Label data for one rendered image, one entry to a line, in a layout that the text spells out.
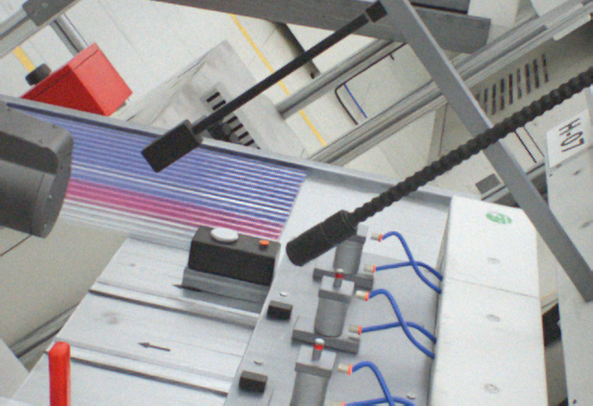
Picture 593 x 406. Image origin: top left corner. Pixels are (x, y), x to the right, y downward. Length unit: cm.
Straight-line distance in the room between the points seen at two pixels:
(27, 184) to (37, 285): 166
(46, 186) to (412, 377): 30
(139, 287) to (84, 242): 129
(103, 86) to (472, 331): 98
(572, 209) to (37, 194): 55
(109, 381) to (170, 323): 11
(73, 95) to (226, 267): 74
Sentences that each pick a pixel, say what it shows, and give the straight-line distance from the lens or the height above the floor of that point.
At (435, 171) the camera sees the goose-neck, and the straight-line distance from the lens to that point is 74.
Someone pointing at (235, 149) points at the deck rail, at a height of 102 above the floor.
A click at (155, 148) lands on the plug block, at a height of 113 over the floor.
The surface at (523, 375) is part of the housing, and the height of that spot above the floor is 129.
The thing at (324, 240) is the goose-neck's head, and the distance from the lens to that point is 76.
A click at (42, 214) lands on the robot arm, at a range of 79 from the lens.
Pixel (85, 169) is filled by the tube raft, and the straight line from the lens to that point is 129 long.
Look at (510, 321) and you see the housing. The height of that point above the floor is 128.
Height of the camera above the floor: 151
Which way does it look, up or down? 19 degrees down
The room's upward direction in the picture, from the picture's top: 58 degrees clockwise
